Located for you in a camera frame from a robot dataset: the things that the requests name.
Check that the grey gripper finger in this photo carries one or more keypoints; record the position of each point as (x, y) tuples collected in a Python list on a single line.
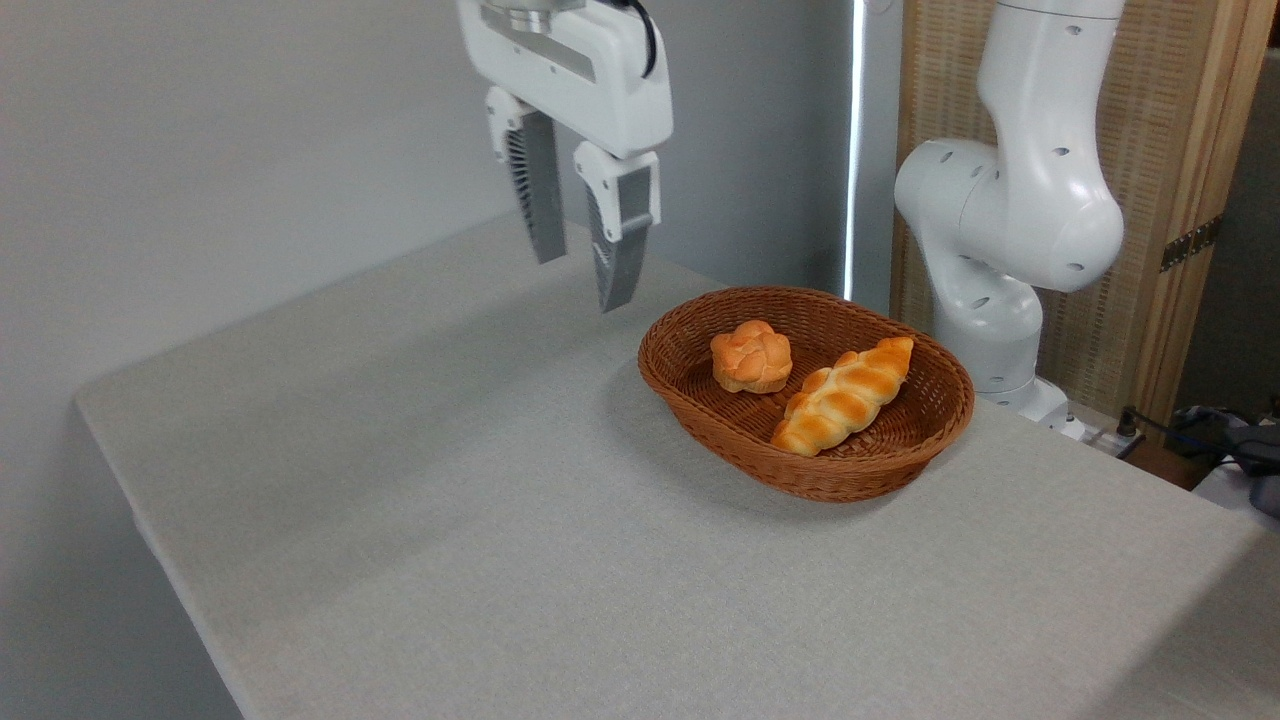
[(540, 190), (620, 250)]

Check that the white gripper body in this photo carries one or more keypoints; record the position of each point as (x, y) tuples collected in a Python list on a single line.
[(590, 85)]

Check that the long braided bread loaf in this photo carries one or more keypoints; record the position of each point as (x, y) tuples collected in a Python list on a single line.
[(845, 395)]

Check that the round knotted bread bun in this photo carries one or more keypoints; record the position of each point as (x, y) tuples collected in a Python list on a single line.
[(750, 358)]

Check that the brown wicker oval basket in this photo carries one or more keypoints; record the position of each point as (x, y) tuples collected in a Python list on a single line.
[(720, 430)]

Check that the grey fabric tablecloth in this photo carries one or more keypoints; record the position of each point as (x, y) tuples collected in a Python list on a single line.
[(600, 600)]

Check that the black power plug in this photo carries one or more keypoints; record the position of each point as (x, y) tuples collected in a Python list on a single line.
[(1128, 425)]

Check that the metal screen hinge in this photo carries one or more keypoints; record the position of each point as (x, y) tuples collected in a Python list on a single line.
[(1190, 243)]

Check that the wooden rattan folding screen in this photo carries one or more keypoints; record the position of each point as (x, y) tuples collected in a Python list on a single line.
[(1170, 100)]

